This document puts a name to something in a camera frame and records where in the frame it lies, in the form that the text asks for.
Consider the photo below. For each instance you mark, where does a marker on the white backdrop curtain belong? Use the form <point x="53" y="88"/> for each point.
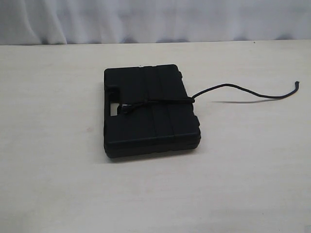
<point x="32" y="22"/>

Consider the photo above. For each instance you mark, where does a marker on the black plastic carrying case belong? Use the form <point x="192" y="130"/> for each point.
<point x="143" y="113"/>

